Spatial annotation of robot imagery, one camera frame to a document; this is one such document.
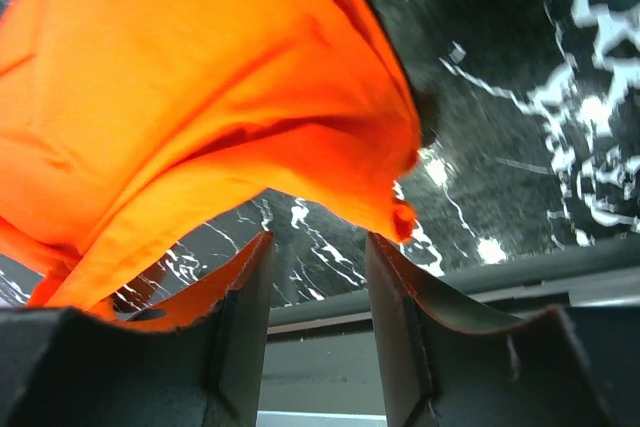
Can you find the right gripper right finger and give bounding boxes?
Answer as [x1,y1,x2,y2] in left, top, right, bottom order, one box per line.
[366,234,639,426]

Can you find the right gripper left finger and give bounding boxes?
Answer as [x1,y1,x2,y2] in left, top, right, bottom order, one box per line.
[1,232,273,426]

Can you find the orange t-shirt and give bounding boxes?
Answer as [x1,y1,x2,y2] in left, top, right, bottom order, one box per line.
[1,0,421,319]

